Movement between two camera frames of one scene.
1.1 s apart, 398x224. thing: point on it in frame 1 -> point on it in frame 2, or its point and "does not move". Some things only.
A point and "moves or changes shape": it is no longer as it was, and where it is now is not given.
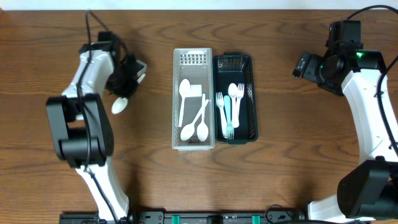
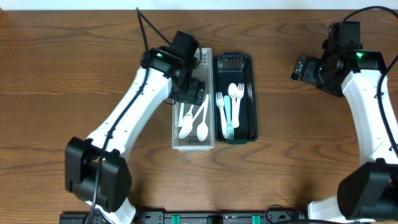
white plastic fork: x=220 y=103 does not move
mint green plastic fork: x=230 y=129 does not move
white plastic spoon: x=119 y=105 moves or changes shape
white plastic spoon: x=232 y=91 does not move
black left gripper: x=121 y=84 -> x=193 y=93
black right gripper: x=311 y=68 does not move
